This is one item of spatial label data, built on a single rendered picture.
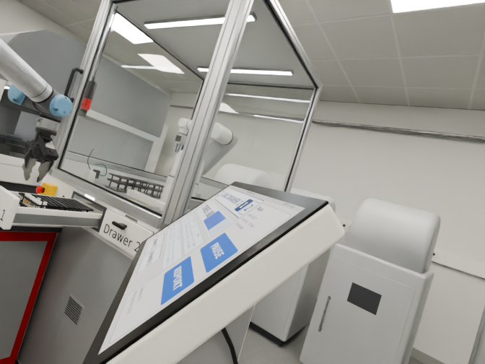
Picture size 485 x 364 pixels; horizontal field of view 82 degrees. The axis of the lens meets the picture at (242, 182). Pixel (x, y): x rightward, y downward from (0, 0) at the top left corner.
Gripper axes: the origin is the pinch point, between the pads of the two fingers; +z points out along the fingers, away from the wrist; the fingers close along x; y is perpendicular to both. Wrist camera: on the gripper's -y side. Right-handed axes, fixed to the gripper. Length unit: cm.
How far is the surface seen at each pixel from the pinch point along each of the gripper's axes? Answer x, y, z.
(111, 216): -21.0, -24.7, 6.3
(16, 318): -14, 8, 65
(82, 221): -15.1, -15.9, 11.7
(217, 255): 23, -108, -12
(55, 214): -3.9, -15.7, 9.5
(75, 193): -22.7, 9.0, 5.6
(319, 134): -342, 15, -128
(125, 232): -21.0, -36.0, 9.5
